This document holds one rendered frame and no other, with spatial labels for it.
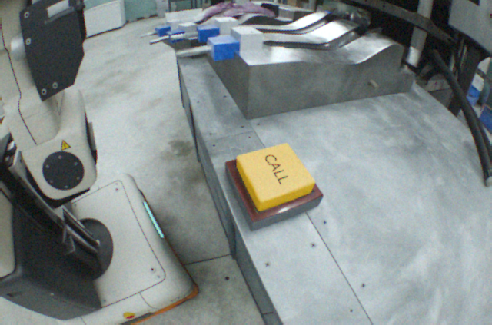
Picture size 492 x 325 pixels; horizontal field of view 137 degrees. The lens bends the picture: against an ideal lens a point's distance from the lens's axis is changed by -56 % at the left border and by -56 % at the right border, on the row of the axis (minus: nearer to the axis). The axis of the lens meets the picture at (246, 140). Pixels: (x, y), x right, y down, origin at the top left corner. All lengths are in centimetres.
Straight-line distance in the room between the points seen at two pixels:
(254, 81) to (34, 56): 34
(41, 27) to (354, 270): 49
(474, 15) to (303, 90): 85
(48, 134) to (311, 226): 44
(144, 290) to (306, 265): 64
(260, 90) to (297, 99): 7
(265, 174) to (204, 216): 94
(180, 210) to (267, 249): 99
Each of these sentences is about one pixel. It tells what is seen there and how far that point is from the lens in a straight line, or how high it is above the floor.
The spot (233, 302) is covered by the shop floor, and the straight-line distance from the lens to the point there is 100.
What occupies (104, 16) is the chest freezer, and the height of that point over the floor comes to 53.
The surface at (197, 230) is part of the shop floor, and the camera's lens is 111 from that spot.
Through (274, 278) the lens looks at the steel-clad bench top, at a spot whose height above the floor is 80.
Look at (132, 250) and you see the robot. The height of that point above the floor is 28.
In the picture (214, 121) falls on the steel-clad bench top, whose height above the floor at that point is 80.
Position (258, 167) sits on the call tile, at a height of 84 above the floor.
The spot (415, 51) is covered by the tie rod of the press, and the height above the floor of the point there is 89.
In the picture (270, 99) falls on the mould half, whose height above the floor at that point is 83.
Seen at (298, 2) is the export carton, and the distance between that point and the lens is 657.
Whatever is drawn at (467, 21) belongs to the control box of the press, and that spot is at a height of 113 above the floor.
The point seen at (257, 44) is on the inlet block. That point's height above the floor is 90.
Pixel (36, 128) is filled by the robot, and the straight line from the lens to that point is 44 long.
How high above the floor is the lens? 100
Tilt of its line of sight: 42 degrees down
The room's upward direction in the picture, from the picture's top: 3 degrees clockwise
